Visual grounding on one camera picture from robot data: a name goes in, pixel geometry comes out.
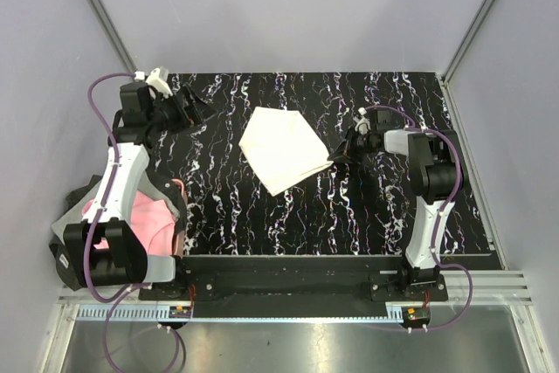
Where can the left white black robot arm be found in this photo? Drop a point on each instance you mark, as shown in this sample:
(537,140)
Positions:
(103,248)

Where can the pink cloth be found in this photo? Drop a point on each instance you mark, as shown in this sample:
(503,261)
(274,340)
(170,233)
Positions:
(153,224)

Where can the left frame post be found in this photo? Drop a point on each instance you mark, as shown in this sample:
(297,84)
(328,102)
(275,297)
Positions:
(112,35)

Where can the white slotted cable duct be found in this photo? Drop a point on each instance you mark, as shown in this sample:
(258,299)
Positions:
(160,312)

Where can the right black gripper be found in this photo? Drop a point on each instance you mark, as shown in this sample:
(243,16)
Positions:
(341,155)

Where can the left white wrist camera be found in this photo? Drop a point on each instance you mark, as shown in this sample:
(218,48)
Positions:
(158,79)

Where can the grey cloth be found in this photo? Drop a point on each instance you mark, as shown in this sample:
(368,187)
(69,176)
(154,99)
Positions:
(65,224)

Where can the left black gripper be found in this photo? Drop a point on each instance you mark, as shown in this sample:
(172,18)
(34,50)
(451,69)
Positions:
(190,112)

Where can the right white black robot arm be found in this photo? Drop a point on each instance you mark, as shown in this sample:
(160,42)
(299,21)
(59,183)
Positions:
(437,174)

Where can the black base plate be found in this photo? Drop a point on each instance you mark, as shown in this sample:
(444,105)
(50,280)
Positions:
(203,264)

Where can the frame post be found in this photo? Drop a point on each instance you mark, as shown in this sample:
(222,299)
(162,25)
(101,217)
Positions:
(465,44)
(112,35)

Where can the right frame post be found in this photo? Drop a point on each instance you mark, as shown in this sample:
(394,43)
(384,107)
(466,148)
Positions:
(465,44)

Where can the white cloth napkin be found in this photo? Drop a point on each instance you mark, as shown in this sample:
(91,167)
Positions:
(282,149)

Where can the aluminium frame rail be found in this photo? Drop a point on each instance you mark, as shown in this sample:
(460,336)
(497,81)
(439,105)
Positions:
(456,286)

